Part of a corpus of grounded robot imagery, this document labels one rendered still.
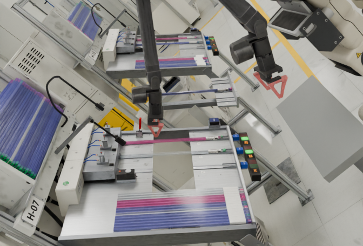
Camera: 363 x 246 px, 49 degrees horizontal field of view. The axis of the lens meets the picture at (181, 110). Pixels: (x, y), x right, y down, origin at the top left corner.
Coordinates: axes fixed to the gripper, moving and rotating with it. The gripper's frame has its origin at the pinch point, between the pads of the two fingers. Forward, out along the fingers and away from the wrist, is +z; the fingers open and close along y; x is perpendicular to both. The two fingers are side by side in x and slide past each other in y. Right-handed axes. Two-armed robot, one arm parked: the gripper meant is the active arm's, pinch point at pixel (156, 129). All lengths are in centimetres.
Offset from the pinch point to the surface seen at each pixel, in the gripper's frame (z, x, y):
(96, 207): 15.2, -23.3, 32.6
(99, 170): 9.2, -23.9, 16.7
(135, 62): 13, -16, -109
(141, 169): 14.4, -6.6, 10.3
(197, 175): 13.5, 17.9, 15.9
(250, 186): 53, 51, -22
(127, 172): 9.8, -12.1, 17.8
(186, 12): 77, 36, -451
